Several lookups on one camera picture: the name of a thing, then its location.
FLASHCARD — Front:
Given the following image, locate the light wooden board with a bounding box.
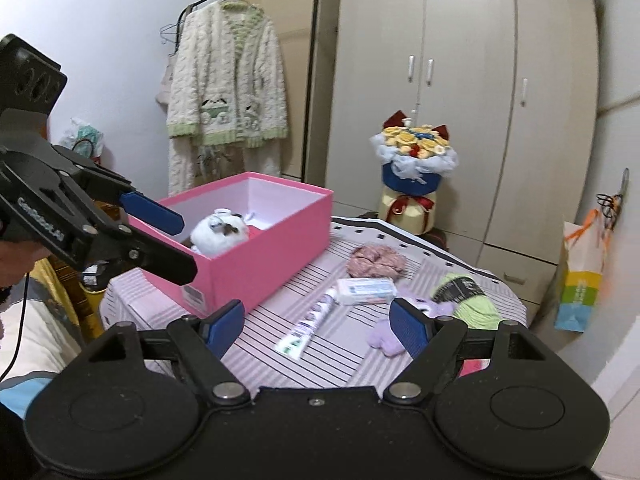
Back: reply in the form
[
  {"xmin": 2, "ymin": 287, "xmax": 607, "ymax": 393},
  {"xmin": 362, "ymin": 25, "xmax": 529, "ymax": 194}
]
[{"xmin": 227, "ymin": 0, "xmax": 326, "ymax": 183}]

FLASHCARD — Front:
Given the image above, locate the cream green knitted robe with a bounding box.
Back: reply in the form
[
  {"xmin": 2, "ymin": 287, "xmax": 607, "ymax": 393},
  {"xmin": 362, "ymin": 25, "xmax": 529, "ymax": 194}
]
[{"xmin": 165, "ymin": 0, "xmax": 292, "ymax": 198}]

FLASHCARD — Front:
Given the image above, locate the yellow blue flower bouquet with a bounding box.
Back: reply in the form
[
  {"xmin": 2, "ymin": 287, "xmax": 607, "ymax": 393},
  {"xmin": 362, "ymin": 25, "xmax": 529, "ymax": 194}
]
[{"xmin": 370, "ymin": 109, "xmax": 460, "ymax": 235}]

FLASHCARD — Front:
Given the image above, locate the white toothpaste tube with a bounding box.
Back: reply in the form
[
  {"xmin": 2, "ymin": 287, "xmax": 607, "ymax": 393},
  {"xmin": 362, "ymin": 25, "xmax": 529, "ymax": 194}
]
[{"xmin": 275, "ymin": 285, "xmax": 337, "ymax": 359}]

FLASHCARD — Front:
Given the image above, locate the black cable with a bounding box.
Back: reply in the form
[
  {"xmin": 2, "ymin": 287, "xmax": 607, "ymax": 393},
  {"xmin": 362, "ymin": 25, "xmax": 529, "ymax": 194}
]
[{"xmin": 0, "ymin": 272, "xmax": 31, "ymax": 386}]

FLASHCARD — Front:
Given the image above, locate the white plush sheep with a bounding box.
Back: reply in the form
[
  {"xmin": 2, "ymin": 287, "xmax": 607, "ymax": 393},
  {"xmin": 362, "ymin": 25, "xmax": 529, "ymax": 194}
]
[{"xmin": 189, "ymin": 208, "xmax": 251, "ymax": 256}]

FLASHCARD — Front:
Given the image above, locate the blue white tissue pack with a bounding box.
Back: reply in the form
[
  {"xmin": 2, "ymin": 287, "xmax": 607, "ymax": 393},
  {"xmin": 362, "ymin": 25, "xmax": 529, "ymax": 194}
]
[{"xmin": 334, "ymin": 276, "xmax": 399, "ymax": 307}]

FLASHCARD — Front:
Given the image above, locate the wire clothes hanger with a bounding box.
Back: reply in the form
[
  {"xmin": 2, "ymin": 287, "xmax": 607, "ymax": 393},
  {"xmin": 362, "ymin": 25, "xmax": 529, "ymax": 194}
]
[{"xmin": 160, "ymin": 22, "xmax": 182, "ymax": 57}]

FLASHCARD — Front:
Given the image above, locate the pink cardboard box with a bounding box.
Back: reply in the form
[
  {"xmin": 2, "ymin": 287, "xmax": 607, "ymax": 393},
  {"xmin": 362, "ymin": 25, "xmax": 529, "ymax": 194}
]
[{"xmin": 107, "ymin": 171, "xmax": 335, "ymax": 317}]

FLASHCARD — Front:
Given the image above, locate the pink scrunchie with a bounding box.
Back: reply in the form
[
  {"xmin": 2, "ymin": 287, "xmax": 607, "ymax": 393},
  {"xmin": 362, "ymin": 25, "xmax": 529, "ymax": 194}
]
[{"xmin": 348, "ymin": 244, "xmax": 406, "ymax": 279}]

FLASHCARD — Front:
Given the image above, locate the white plastic bag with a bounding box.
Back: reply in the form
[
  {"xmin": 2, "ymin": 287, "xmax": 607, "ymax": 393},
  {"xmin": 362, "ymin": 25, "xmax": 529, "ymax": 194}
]
[{"xmin": 60, "ymin": 117, "xmax": 105, "ymax": 166}]

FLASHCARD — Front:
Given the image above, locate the striped tablecloth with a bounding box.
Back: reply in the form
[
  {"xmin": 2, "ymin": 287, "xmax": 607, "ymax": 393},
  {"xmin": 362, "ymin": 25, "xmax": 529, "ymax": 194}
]
[{"xmin": 100, "ymin": 215, "xmax": 528, "ymax": 391}]

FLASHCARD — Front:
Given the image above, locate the white blue cloth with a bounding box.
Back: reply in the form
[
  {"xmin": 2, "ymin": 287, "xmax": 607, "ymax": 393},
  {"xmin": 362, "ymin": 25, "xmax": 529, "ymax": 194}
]
[{"xmin": 0, "ymin": 275, "xmax": 106, "ymax": 418}]

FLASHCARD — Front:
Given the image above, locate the pink pompom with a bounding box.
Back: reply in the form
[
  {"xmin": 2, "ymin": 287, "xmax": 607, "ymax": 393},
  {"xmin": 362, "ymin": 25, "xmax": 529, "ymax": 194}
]
[{"xmin": 457, "ymin": 359, "xmax": 493, "ymax": 378}]

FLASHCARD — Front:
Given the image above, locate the purple plush toy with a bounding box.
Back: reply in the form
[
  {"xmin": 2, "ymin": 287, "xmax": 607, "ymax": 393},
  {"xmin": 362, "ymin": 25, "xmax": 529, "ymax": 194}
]
[{"xmin": 366, "ymin": 294, "xmax": 457, "ymax": 359}]

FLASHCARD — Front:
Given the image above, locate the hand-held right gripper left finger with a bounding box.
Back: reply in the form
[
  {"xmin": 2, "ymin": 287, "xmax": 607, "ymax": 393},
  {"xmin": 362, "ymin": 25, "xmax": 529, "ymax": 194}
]
[{"xmin": 62, "ymin": 299, "xmax": 251, "ymax": 407}]

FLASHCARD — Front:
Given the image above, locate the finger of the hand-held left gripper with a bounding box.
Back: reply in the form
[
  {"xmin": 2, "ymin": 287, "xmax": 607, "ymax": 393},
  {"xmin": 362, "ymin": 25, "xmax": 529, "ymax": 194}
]
[
  {"xmin": 82, "ymin": 225, "xmax": 198, "ymax": 286},
  {"xmin": 50, "ymin": 145, "xmax": 185, "ymax": 236}
]

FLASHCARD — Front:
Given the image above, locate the yellow boot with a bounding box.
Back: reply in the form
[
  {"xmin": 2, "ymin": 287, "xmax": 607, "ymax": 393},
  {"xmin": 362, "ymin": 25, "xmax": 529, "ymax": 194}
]
[{"xmin": 30, "ymin": 257, "xmax": 106, "ymax": 341}]

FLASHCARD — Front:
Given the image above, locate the beige wardrobe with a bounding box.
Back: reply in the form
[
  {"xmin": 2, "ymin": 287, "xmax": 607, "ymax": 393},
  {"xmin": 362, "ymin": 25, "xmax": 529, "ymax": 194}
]
[{"xmin": 305, "ymin": 0, "xmax": 601, "ymax": 306}]

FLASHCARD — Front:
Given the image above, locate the wall hook with cords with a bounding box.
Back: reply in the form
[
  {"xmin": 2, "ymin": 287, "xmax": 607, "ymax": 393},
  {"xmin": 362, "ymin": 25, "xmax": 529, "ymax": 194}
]
[{"xmin": 595, "ymin": 167, "xmax": 631, "ymax": 231}]

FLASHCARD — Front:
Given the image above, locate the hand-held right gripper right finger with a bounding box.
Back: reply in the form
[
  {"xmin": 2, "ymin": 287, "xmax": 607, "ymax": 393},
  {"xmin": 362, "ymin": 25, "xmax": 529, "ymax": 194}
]
[{"xmin": 384, "ymin": 297, "xmax": 576, "ymax": 407}]

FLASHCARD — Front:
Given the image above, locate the white cloth bag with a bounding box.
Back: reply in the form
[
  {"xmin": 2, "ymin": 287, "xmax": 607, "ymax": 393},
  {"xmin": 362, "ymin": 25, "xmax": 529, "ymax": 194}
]
[{"xmin": 154, "ymin": 55, "xmax": 176, "ymax": 106}]

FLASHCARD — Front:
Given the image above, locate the colourful paper gift bag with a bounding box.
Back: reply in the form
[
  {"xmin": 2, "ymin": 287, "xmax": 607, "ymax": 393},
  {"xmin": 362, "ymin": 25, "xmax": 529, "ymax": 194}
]
[{"xmin": 554, "ymin": 208, "xmax": 613, "ymax": 333}]

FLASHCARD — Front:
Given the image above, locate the black clothes rack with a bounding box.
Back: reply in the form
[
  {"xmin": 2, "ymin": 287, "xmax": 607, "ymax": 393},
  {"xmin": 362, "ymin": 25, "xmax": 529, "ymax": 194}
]
[{"xmin": 176, "ymin": 0, "xmax": 321, "ymax": 183}]

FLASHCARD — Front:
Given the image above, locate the green yarn ball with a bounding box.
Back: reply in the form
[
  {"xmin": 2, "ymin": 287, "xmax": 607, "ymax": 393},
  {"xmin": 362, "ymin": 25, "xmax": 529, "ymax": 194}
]
[{"xmin": 431, "ymin": 272, "xmax": 501, "ymax": 331}]

